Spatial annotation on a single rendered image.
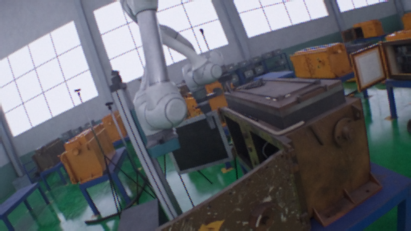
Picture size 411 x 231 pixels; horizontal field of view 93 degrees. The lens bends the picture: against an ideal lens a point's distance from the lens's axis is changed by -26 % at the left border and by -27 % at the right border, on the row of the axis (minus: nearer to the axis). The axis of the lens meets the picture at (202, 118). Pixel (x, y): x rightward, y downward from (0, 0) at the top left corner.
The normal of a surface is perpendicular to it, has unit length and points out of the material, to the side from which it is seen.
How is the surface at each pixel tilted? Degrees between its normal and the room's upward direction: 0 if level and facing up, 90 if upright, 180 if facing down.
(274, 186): 90
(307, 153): 90
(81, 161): 90
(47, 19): 90
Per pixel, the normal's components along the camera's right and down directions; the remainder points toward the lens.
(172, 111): 0.55, 0.07
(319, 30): 0.17, 0.14
